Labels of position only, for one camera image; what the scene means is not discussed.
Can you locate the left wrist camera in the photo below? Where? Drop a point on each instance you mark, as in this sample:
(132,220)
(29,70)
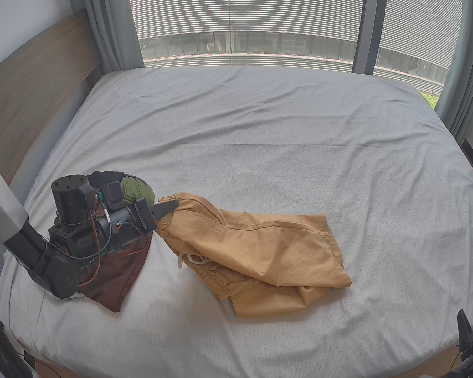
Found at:
(112,193)

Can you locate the green garment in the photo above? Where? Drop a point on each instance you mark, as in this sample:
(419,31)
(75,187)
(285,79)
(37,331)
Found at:
(138,191)

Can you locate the tan shorts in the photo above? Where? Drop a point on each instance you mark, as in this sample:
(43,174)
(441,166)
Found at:
(268,250)

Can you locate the bed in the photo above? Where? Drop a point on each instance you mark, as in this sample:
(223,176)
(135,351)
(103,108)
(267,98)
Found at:
(260,132)

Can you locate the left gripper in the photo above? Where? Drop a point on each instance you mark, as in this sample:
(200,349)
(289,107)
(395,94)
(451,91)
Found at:
(122,221)

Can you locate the brown shorts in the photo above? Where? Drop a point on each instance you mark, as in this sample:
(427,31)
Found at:
(114,282)

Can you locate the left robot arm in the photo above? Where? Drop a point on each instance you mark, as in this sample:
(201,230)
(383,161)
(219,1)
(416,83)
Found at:
(31,246)

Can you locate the window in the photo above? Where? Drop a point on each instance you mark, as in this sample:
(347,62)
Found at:
(260,14)

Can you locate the grey-green curtain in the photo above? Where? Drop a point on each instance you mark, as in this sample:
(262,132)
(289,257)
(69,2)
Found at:
(467,53)
(106,22)

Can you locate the black garment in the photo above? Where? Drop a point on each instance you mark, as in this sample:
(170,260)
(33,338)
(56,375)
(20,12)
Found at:
(106,177)

